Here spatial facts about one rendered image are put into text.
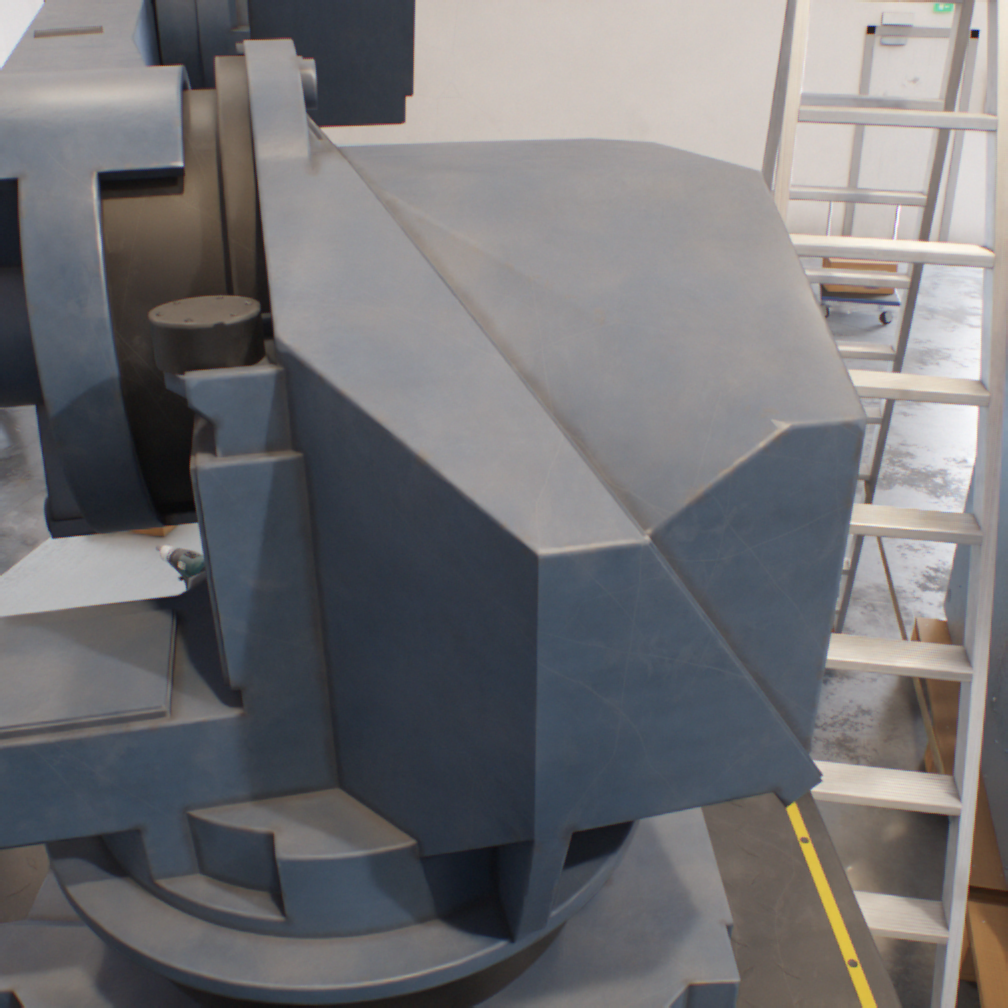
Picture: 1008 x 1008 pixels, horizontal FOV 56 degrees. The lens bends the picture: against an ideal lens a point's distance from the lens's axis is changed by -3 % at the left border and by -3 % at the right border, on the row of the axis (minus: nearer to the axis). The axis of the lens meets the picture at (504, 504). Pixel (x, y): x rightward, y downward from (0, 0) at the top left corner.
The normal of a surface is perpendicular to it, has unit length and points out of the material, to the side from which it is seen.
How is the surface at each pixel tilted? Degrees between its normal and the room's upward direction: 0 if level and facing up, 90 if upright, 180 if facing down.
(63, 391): 93
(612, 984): 0
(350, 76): 109
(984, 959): 0
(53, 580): 0
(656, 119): 90
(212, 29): 93
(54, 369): 89
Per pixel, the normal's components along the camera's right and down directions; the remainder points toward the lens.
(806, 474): 0.25, 0.43
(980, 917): 0.00, -0.90
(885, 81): -0.26, 0.43
